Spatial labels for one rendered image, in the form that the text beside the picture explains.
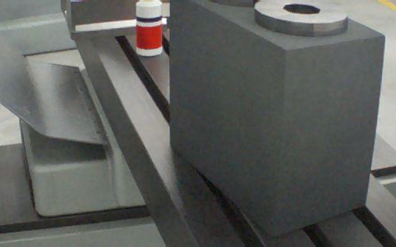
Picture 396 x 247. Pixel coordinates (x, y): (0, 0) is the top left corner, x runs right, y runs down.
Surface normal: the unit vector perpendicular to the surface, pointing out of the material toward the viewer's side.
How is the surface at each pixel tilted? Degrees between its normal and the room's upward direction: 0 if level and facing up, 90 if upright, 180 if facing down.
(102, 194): 90
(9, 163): 0
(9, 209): 0
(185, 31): 90
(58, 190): 90
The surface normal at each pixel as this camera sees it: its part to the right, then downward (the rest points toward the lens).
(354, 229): 0.00, -0.90
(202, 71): -0.89, 0.19
